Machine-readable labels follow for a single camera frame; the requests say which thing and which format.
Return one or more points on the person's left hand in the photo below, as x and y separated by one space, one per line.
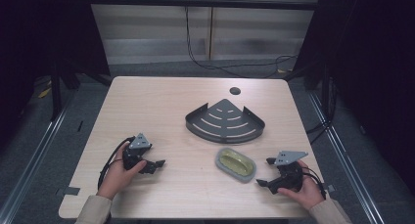
115 178

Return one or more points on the grey and yellow soap dish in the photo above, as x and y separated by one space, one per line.
235 164

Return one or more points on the person's right hand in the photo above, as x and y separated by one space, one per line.
308 193

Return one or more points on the black horizontal frame bar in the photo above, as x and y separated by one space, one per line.
202 3

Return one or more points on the black curtain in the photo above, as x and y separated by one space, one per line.
375 70
39 38

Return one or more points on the metal floor rail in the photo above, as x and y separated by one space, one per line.
349 165
31 165

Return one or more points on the black metal stand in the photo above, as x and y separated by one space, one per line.
324 93
56 97

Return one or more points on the yellow floor tape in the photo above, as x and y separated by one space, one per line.
44 92

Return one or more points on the black metal corner shelf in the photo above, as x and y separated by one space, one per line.
225 132

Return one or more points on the grey tape strip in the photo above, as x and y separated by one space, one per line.
330 188
71 191

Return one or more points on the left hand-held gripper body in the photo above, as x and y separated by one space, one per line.
134 155

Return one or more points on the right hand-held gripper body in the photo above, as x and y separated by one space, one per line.
288 176

